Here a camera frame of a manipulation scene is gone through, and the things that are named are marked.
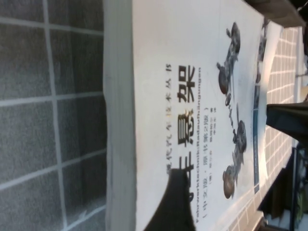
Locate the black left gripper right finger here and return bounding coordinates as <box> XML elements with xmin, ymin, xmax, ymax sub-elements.
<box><xmin>266</xmin><ymin>100</ymin><xmax>308</xmax><ymax>145</ymax></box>

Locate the white car suspension book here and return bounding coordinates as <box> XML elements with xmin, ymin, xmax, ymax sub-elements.
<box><xmin>102</xmin><ymin>0</ymin><xmax>269</xmax><ymax>231</ymax></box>

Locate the intelligent systems magazine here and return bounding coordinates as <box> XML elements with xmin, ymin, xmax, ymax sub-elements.
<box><xmin>255</xmin><ymin>20</ymin><xmax>286</xmax><ymax>200</ymax></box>

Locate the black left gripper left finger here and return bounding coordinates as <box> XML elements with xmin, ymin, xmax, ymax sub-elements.
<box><xmin>143</xmin><ymin>167</ymin><xmax>196</xmax><ymax>231</ymax></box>

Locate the grey checked tablecloth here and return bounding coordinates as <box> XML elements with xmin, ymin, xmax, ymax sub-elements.
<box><xmin>0</xmin><ymin>0</ymin><xmax>305</xmax><ymax>231</ymax></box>

